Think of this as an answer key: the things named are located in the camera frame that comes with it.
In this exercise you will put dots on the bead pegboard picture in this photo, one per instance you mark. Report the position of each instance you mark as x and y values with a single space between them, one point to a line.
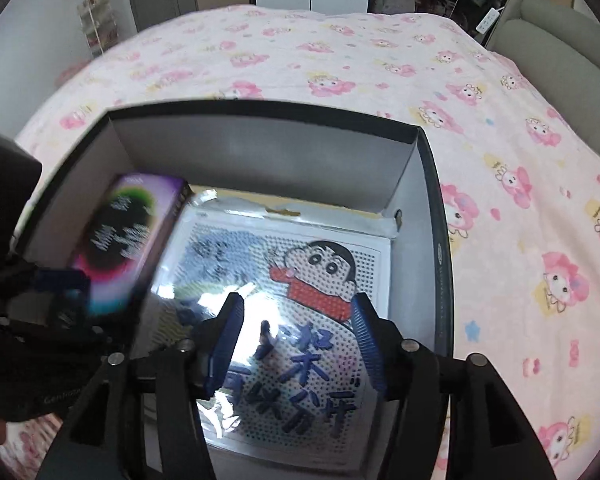
320 270

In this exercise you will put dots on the pink printed blanket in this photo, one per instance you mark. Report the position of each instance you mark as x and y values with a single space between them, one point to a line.
330 60

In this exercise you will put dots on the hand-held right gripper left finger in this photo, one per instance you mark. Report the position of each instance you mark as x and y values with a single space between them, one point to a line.
225 345

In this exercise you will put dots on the white shelf rack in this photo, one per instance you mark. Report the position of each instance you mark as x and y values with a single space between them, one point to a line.
97 30

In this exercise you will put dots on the dark cardboard box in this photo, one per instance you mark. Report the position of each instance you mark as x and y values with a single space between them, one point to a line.
280 160

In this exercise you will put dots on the white power strip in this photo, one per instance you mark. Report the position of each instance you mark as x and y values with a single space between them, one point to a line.
487 20

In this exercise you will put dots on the pink fluffy item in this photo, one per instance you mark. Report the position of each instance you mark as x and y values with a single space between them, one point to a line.
70 74

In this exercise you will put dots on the grey sofa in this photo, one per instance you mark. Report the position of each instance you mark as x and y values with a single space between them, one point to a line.
555 60

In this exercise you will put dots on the purple printed box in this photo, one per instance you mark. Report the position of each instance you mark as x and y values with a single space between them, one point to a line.
120 240

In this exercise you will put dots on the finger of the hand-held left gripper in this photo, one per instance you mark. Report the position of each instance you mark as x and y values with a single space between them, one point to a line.
60 280

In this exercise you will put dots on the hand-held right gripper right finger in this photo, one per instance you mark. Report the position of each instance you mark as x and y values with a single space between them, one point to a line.
365 340

